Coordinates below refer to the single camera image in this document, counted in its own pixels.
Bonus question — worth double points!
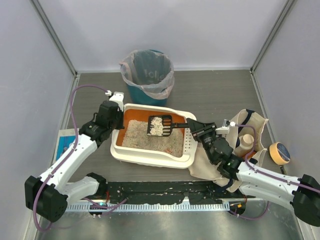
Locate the white orange litter box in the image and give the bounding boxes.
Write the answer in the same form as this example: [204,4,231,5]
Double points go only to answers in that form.
[110,103,198,169]

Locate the black litter scoop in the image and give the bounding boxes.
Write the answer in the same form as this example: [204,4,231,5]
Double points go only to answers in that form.
[146,114,189,137]

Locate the litter clump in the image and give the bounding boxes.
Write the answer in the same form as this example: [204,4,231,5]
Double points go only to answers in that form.
[147,116,164,137]

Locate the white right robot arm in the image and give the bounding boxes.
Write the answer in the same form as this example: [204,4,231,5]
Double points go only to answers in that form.
[186,118,320,227]

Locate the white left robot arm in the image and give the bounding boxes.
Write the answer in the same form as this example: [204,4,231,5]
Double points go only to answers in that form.
[24,99,124,223]

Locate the cat litter sand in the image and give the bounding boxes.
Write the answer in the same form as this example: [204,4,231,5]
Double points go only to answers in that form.
[121,120,184,158]

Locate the blue white box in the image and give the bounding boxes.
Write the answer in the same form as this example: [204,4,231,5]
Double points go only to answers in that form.
[52,128,76,164]

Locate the beige canvas tote bag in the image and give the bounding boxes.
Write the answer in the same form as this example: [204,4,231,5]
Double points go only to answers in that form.
[188,109,268,187]

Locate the clear plastic bin liner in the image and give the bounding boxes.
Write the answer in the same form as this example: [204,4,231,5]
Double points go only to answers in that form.
[118,49,175,100]

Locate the masking tape roll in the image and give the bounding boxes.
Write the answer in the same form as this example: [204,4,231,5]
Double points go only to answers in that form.
[269,142,291,166]

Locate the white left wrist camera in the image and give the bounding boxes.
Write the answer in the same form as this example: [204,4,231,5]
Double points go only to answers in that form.
[104,90,124,112]

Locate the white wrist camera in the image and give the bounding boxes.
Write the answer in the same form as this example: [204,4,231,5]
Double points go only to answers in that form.
[215,119,236,135]
[104,90,124,112]

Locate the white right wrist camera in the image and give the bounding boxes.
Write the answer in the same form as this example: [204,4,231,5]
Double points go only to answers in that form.
[215,119,236,135]

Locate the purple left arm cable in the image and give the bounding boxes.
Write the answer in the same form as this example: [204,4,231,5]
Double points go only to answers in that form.
[33,84,131,233]

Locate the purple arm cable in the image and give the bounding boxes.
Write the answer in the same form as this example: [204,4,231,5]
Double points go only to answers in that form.
[33,84,131,233]
[233,123,320,221]

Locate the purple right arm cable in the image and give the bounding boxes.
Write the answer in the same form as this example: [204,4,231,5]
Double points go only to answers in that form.
[233,123,320,221]

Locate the white slotted cable duct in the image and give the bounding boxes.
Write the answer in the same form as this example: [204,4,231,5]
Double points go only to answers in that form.
[65,201,230,215]

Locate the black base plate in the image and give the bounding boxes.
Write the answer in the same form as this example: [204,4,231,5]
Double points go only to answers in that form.
[88,181,246,205]

